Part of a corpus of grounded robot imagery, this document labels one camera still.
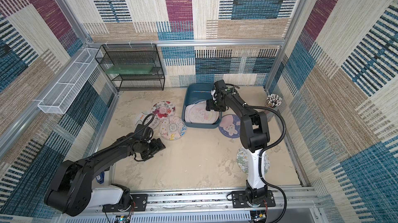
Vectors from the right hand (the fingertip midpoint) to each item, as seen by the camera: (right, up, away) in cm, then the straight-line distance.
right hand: (213, 110), depth 98 cm
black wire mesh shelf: (-64, +35, +2) cm, 73 cm away
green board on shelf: (-58, +27, +8) cm, 65 cm away
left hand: (-30, -22, -10) cm, 38 cm away
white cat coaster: (-48, -5, +7) cm, 49 cm away
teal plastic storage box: (-10, +12, +20) cm, 25 cm away
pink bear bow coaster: (-11, -2, +7) cm, 13 cm away
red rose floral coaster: (-34, -1, +10) cm, 35 cm away
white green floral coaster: (+14, -27, -12) cm, 33 cm away
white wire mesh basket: (-72, +6, -28) cm, 78 cm away
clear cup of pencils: (+33, +5, -9) cm, 34 cm away
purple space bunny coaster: (+10, -10, +2) cm, 15 cm away
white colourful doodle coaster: (-26, -12, +1) cm, 29 cm away
